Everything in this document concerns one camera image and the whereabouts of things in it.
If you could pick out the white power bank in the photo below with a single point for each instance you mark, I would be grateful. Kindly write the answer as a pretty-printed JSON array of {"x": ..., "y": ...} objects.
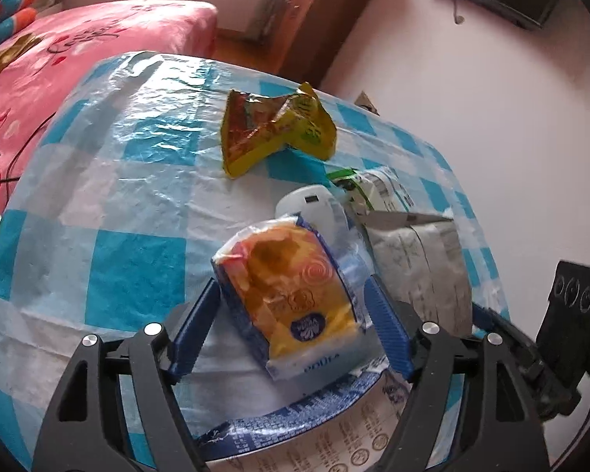
[{"x": 305, "y": 206}]

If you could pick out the white green milk bag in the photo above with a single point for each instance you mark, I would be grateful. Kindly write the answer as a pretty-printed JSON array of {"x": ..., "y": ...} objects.
[{"x": 383, "y": 191}]

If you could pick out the bed with pink sheet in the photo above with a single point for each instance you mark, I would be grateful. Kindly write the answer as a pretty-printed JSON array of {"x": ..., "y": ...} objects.
[{"x": 78, "y": 44}]

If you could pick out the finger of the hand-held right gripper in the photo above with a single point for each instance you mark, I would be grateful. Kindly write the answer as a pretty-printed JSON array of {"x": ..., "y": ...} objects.
[{"x": 541, "y": 378}]

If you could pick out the golden cloth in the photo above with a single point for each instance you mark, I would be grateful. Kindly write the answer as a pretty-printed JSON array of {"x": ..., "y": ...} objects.
[{"x": 7, "y": 54}]

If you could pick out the orange bread packet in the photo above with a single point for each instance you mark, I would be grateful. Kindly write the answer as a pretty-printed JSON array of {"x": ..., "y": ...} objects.
[{"x": 285, "y": 280}]

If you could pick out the silver grey snack pouch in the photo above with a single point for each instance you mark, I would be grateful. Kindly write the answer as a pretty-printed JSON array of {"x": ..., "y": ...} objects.
[{"x": 423, "y": 265}]

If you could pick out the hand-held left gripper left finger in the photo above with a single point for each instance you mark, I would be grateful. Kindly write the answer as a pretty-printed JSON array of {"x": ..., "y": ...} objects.
[{"x": 191, "y": 334}]

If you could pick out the blue checkered plastic tablecloth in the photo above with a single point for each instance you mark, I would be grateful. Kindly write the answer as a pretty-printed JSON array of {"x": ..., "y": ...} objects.
[{"x": 103, "y": 196}]

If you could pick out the brown cardboard piece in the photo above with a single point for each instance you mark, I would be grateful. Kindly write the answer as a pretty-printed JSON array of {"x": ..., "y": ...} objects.
[{"x": 368, "y": 103}]

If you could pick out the yellow snack bag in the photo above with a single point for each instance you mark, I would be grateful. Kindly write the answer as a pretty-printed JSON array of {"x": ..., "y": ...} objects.
[{"x": 255, "y": 128}]

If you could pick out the blue white printed bag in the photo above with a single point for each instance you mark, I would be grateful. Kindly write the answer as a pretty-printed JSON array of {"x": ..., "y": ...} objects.
[{"x": 324, "y": 437}]

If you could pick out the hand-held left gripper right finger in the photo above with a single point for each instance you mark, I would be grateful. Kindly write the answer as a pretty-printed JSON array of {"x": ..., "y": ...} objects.
[{"x": 391, "y": 334}]

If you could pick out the brown wooden cabinet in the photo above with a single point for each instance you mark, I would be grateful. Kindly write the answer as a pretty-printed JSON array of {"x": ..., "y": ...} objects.
[{"x": 314, "y": 24}]

